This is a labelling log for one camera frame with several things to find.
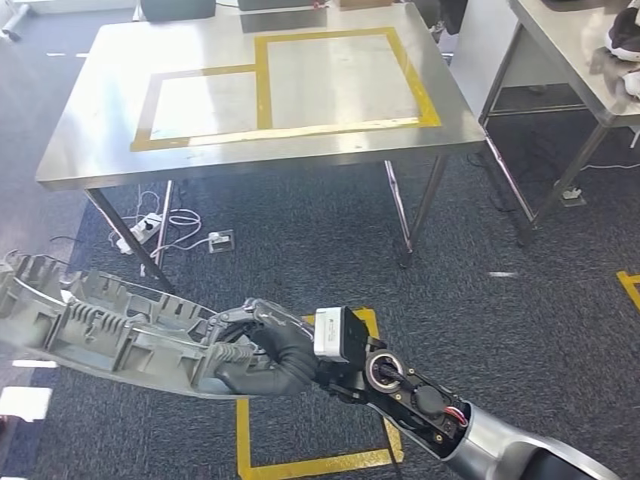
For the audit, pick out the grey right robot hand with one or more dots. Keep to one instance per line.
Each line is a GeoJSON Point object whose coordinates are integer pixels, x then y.
{"type": "Point", "coordinates": [295, 361]}

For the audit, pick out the silver plastic wheel hubcap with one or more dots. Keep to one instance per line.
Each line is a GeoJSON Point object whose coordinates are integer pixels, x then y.
{"type": "Point", "coordinates": [100, 338]}

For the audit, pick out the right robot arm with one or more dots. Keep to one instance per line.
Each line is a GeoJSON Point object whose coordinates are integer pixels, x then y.
{"type": "Point", "coordinates": [490, 450]}

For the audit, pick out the steel workbench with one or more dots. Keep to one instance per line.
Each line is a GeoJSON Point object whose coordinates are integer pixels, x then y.
{"type": "Point", "coordinates": [100, 132]}

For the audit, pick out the yellow floor tape square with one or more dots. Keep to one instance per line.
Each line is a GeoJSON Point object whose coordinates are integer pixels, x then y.
{"type": "Point", "coordinates": [631, 286]}
{"type": "Point", "coordinates": [243, 437]}

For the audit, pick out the steel floor outlet box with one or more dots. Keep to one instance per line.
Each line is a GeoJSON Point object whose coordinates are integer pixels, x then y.
{"type": "Point", "coordinates": [220, 242]}

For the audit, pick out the white power strip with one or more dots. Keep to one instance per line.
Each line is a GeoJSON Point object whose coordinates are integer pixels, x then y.
{"type": "Point", "coordinates": [145, 226]}

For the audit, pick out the white cabinet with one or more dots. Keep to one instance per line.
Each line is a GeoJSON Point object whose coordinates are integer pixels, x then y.
{"type": "Point", "coordinates": [475, 60]}

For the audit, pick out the floor outlet with white plug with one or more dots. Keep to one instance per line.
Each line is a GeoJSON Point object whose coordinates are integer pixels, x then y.
{"type": "Point", "coordinates": [570, 197]}

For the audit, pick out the steel table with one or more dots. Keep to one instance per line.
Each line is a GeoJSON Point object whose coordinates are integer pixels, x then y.
{"type": "Point", "coordinates": [564, 46]}

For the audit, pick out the grey cylinder object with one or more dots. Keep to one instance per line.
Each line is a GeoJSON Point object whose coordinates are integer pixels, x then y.
{"type": "Point", "coordinates": [15, 23]}

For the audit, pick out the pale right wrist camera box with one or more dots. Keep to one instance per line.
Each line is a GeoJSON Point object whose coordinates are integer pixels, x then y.
{"type": "Point", "coordinates": [330, 334]}

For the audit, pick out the yellow workbench tape frame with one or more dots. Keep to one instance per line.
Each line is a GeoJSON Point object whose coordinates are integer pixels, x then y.
{"type": "Point", "coordinates": [263, 86]}

